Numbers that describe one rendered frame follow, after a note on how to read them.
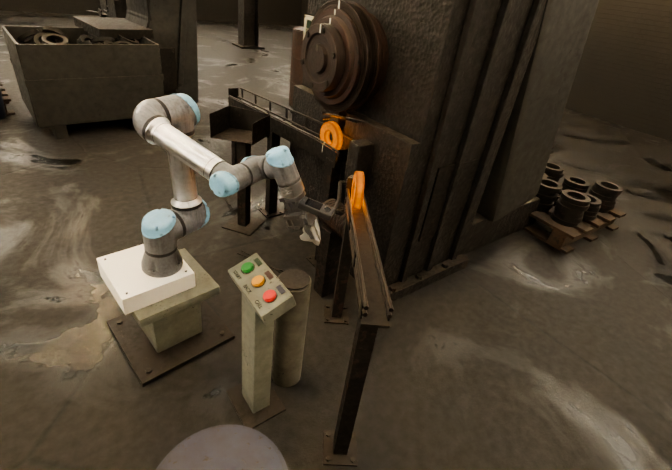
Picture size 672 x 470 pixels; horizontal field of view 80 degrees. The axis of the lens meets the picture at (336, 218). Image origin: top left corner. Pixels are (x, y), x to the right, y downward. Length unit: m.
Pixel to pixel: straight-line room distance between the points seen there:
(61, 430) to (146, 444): 0.30
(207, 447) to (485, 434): 1.09
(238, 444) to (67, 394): 0.91
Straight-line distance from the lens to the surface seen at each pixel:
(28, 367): 2.04
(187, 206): 1.62
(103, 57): 4.00
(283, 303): 1.20
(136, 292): 1.64
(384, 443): 1.69
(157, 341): 1.84
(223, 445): 1.15
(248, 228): 2.59
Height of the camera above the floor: 1.43
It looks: 31 degrees down
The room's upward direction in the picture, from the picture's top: 8 degrees clockwise
